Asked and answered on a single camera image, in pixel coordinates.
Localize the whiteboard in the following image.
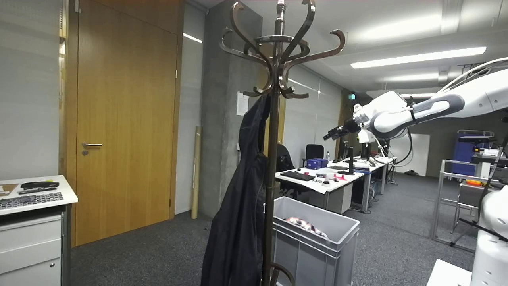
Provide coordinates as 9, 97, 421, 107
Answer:
391, 134, 431, 176

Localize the ceiling light strip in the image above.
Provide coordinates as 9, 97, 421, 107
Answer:
351, 46, 487, 69

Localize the grey plastic crate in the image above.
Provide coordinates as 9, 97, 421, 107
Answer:
264, 196, 361, 286

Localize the wooden door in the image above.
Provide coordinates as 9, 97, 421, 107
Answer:
75, 0, 180, 247

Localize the black keyboard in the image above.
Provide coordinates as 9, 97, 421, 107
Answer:
280, 170, 316, 182

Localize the red and white cloth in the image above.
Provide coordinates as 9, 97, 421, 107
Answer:
285, 217, 329, 239

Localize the black office chair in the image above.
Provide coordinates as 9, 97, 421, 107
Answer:
276, 144, 308, 199
302, 144, 325, 168

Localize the dark wooden coat rack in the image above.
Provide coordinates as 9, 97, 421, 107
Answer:
219, 0, 346, 286

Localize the cardboard tube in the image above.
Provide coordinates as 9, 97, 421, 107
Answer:
191, 126, 203, 220

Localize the silver door handle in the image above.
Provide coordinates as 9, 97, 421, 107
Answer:
81, 142, 103, 156

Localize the grey keyboard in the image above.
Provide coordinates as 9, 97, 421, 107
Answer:
0, 192, 64, 210

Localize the white paper sheet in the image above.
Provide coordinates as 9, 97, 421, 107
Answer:
237, 92, 250, 116

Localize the black stapler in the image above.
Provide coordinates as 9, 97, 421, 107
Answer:
21, 181, 60, 190

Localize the black monitor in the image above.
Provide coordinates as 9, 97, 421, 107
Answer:
338, 134, 356, 176

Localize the blue cart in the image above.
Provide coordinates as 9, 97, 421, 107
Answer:
452, 130, 495, 176

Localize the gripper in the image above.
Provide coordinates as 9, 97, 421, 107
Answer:
323, 120, 362, 141

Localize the black hoodie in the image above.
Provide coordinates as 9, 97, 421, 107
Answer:
200, 94, 273, 286

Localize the row of white desks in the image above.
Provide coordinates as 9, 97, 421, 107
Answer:
275, 156, 398, 215

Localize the white drawer cabinet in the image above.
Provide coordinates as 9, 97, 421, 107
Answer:
0, 175, 79, 286

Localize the metal frame table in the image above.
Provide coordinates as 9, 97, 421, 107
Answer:
431, 159, 501, 253

